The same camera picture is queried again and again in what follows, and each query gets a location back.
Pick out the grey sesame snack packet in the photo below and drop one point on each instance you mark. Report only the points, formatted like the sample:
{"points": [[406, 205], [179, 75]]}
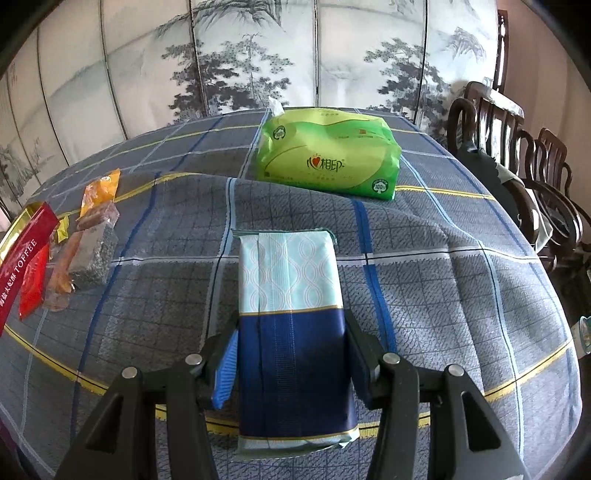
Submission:
{"points": [[94, 258]]}

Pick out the red gold box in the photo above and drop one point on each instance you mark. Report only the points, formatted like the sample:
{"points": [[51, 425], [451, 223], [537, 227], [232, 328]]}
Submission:
{"points": [[23, 258]]}

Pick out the dark wooden chair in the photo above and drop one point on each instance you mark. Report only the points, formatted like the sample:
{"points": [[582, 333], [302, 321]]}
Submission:
{"points": [[485, 115], [551, 152]]}

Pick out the orange brown snack packet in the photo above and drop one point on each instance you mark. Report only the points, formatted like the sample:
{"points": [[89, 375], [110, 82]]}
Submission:
{"points": [[99, 191]]}

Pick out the painted folding screen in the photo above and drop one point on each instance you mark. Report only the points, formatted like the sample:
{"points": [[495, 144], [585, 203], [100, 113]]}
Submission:
{"points": [[138, 69]]}

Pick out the pale orange snack packet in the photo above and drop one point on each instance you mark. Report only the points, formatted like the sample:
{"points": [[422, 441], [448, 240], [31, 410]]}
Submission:
{"points": [[60, 272]]}

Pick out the small yellow wrapper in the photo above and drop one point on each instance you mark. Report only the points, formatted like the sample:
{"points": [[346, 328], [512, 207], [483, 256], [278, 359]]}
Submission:
{"points": [[62, 228]]}

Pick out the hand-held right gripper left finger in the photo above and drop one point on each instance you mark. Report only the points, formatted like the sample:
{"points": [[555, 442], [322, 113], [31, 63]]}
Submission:
{"points": [[226, 374]]}

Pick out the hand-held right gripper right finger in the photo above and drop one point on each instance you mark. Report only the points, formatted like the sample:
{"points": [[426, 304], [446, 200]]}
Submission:
{"points": [[362, 369]]}

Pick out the dark wooden frame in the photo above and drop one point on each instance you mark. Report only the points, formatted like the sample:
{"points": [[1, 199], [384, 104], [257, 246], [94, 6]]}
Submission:
{"points": [[502, 50]]}

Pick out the blue plaid tablecloth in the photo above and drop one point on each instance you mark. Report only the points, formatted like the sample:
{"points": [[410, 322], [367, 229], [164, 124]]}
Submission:
{"points": [[161, 300]]}

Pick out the red snack packet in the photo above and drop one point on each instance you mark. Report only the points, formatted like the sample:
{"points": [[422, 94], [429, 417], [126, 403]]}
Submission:
{"points": [[32, 286]]}

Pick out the green tissue pack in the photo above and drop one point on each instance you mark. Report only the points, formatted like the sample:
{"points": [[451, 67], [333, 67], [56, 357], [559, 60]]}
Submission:
{"points": [[323, 152]]}

